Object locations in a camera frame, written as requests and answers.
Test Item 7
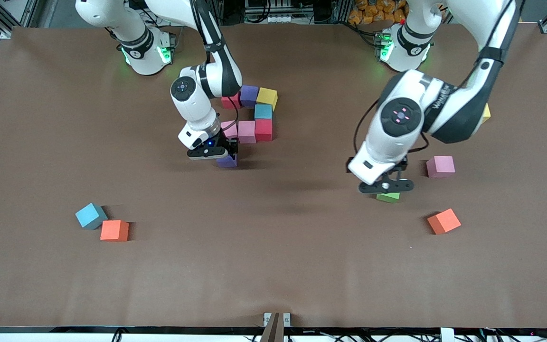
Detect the orange foam cube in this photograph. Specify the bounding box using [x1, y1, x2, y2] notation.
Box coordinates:
[100, 219, 130, 242]
[427, 208, 462, 235]

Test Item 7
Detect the white power strip with plugs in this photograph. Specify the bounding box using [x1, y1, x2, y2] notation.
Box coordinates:
[152, 0, 208, 27]

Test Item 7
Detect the brown table cover sheet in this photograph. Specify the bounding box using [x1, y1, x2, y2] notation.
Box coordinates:
[0, 24, 547, 328]

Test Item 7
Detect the bag of orange fruit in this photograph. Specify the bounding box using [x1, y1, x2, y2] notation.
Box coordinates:
[348, 0, 409, 25]

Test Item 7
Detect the black table edge strip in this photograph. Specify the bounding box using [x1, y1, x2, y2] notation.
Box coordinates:
[0, 325, 547, 334]

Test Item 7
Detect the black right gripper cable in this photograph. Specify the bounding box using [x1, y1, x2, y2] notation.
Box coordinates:
[228, 94, 241, 125]

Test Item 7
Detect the grey bracket with brown post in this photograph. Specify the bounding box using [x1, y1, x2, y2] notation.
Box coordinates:
[263, 312, 292, 342]

